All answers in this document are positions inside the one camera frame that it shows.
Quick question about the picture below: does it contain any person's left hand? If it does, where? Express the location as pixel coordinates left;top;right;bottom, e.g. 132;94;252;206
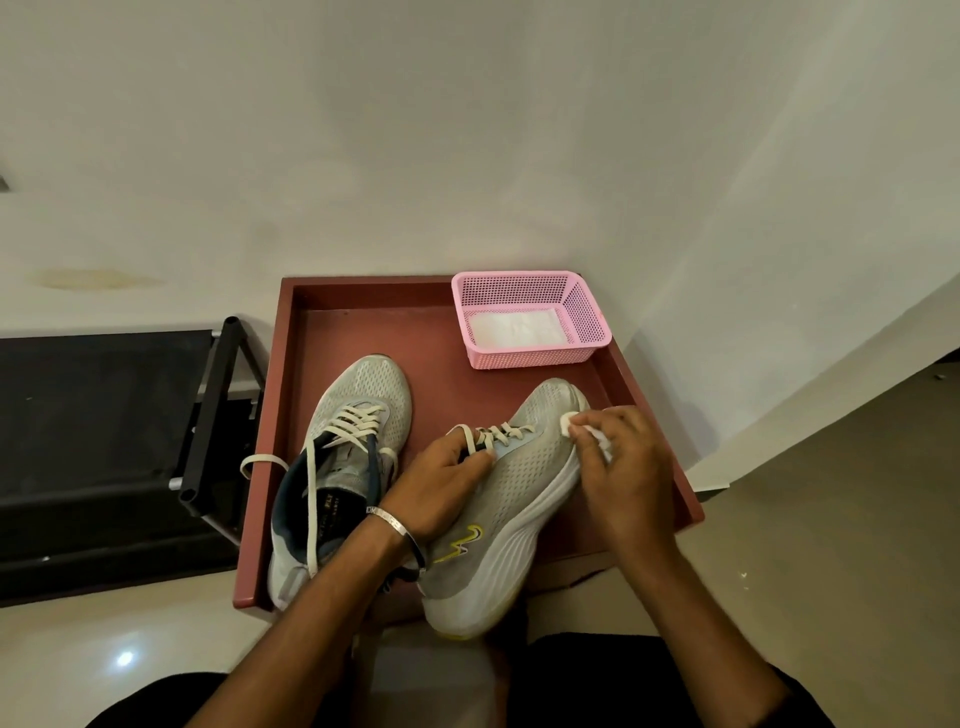
378;432;498;549

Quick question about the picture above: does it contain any person's right hand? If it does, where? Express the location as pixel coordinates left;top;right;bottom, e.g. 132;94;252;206
567;406;680;571

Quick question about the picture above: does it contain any grey sneaker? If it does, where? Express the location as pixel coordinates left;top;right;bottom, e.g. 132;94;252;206
239;355;414;613
416;378;594;641

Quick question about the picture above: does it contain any white wipe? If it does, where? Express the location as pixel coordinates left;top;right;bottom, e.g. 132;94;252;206
559;411;615;464

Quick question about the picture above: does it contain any reddish-brown side table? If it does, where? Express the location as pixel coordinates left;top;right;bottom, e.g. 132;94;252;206
232;275;706;628

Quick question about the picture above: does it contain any black shoe rack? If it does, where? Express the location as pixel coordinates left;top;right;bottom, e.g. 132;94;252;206
0;316;268;609

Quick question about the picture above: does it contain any person's left forearm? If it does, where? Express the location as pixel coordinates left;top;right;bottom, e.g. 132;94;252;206
187;521;421;728

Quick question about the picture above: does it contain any person's right forearm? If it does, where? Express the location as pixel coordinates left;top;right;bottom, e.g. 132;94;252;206
633;547;793;728

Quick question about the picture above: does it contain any stack of white wipes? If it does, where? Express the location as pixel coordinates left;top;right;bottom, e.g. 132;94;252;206
466;307;571;351

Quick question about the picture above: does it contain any pink plastic basket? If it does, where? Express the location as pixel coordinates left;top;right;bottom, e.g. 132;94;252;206
450;270;613;371

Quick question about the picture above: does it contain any silver bracelet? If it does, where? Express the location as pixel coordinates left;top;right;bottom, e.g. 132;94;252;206
365;506;429;583

